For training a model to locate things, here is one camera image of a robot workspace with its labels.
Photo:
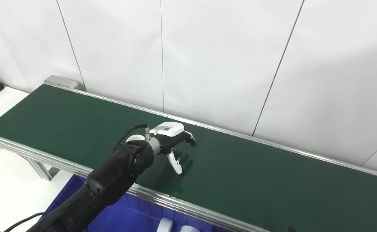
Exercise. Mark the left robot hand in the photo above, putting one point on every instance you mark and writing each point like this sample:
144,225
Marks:
169,129

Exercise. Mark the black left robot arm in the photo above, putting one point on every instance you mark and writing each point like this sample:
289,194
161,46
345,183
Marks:
117,174

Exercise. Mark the blue bin with white parts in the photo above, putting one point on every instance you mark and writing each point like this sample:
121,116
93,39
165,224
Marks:
124,219

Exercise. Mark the aluminium conveyor support leg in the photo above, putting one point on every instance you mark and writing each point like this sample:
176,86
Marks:
40,169

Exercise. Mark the green conveyor belt aluminium frame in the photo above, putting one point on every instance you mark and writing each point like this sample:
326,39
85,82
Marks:
79,122

